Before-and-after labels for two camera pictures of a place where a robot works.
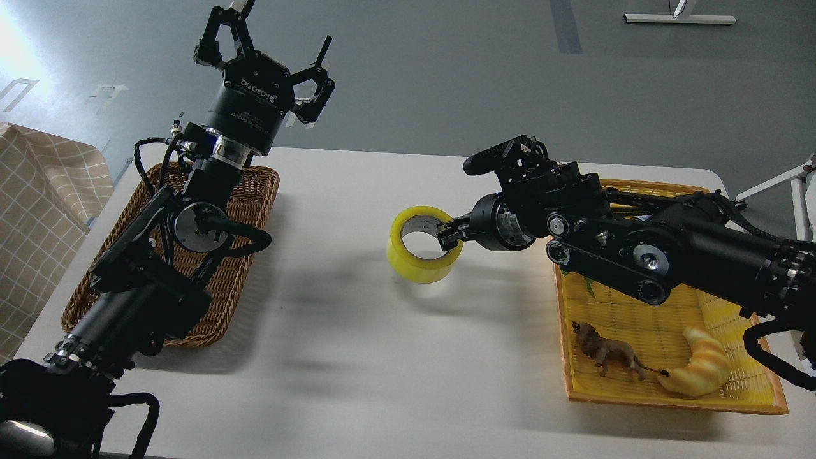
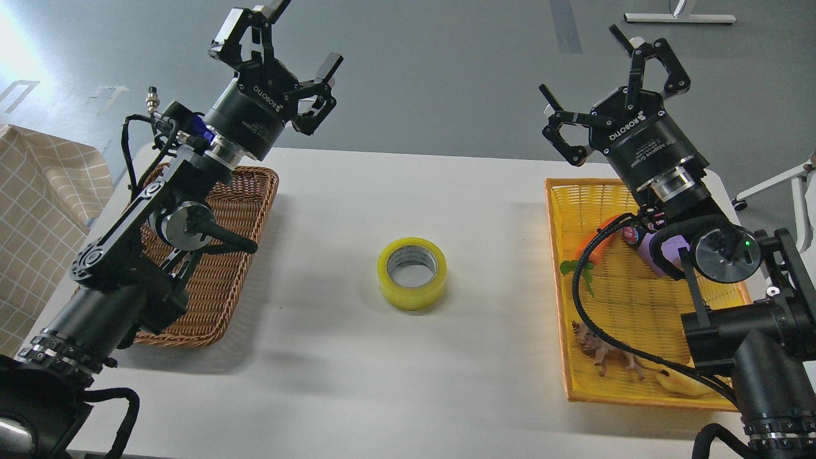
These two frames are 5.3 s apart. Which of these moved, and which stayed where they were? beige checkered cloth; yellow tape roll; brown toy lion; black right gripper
Moved: yellow tape roll; black right gripper
Stayed: beige checkered cloth; brown toy lion
